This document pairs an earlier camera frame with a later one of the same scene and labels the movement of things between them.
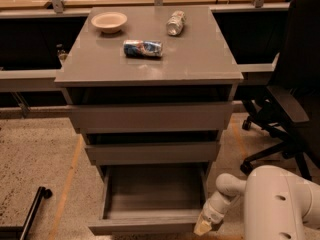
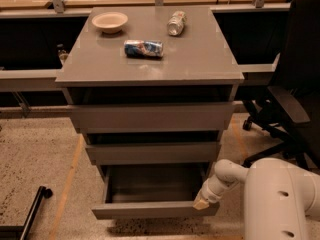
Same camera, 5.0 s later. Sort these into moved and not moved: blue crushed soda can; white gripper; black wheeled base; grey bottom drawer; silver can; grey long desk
Moved: white gripper; grey bottom drawer
Not moved: grey long desk; silver can; blue crushed soda can; black wheeled base
